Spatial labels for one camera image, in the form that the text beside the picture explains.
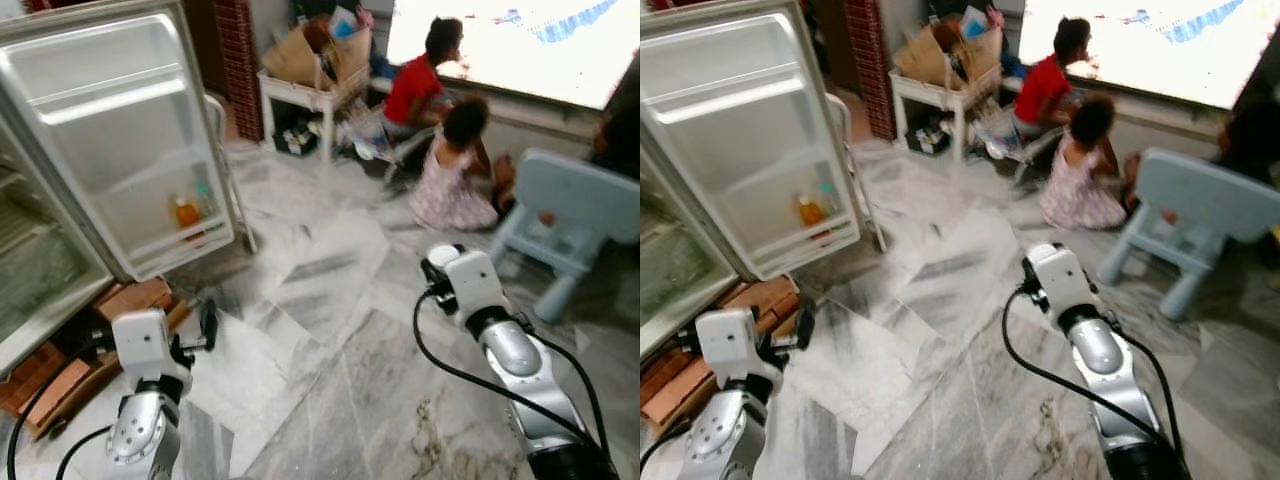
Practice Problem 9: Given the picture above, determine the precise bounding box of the grey fridge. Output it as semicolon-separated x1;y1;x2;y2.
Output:
0;130;116;376
640;150;746;361

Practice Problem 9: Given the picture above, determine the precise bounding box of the white fridge door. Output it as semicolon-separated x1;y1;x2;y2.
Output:
0;0;241;283
640;0;863;283

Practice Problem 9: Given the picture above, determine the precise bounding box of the red brick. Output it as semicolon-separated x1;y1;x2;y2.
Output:
95;278;173;323
720;277;801;323
640;345;721;426
0;340;73;413

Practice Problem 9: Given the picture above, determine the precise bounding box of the child in pink dress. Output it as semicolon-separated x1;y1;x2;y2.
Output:
408;95;516;233
1040;95;1141;231

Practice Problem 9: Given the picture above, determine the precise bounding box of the orange drink bottle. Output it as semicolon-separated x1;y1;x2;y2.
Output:
175;197;203;241
797;195;826;241

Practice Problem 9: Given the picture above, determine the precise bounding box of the small white kid chair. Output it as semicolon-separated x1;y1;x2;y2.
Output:
980;105;1066;191
350;105;436;191

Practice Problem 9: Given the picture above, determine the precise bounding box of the light blue plastic kid chair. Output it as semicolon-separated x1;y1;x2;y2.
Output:
1097;148;1280;321
487;148;641;324

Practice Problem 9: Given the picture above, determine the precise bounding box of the black box under table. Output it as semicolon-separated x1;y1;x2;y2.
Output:
903;120;951;158
272;120;323;158

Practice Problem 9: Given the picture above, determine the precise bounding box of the child in red shirt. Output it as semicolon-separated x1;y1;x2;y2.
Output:
1010;17;1096;141
380;17;466;141

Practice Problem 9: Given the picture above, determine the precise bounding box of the white side table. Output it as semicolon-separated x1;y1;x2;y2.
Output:
258;65;373;166
888;65;1001;166

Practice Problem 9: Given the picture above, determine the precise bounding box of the brown paper bag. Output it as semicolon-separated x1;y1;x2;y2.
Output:
262;22;373;91
893;22;1004;91

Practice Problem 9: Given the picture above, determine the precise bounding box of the child in dark shirt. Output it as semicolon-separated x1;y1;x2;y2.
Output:
1215;60;1280;186
590;55;641;181

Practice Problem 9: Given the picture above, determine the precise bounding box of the large television screen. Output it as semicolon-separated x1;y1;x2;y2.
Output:
385;0;641;111
1017;0;1280;111

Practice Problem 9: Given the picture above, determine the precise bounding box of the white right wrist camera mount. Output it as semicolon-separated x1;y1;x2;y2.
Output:
1030;245;1099;319
440;248;513;321

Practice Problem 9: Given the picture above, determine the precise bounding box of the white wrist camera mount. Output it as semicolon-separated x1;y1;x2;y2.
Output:
440;248;513;321
695;308;769;381
1030;245;1099;319
112;309;181;379

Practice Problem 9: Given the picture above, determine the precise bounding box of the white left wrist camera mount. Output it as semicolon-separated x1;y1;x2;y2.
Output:
112;309;181;379
695;308;769;381

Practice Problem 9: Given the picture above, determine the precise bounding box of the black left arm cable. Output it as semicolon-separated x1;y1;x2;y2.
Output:
5;380;113;480
640;425;691;471

